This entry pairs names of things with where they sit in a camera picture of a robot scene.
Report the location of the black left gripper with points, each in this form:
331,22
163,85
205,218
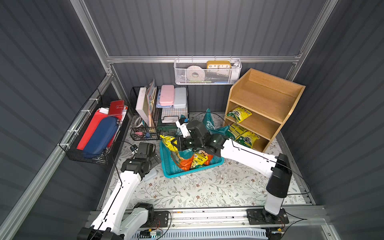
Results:
144,149

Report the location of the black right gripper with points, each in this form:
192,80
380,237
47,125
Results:
182,142

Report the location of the teal fertilizer bag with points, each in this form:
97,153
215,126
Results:
183,159
209,123

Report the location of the yellow green bag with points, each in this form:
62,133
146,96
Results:
167,141
247,139
235,131
239,114

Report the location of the teal plastic basket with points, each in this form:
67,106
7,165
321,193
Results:
171,170

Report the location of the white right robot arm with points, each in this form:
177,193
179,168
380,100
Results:
276,169

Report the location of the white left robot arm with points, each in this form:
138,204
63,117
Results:
123,192

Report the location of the wooden shelf unit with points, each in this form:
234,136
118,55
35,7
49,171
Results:
270,99

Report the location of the light blue plastic case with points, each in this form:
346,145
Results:
150,175

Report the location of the checkered cloth pouch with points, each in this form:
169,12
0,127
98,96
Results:
171,115

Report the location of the blue zip pouch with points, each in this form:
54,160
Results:
100,139

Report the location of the light blue pencil case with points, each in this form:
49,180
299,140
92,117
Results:
180,98

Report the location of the white canvas board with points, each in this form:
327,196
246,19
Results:
142,106

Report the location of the pink pencil case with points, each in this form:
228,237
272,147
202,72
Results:
167,95

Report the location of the dark red notebook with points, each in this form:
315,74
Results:
116,108

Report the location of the red folder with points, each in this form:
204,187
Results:
98,116

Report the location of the white tape roll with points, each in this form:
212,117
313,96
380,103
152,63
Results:
195,74

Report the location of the yellow digital clock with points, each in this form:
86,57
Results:
219,64

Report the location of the black wire desk organizer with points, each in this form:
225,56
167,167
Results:
145,133

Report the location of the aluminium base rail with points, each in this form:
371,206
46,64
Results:
273,220

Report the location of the white wire wall basket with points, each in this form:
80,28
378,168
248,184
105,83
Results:
213,76

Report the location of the black wire wall basket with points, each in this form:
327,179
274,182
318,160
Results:
73,136

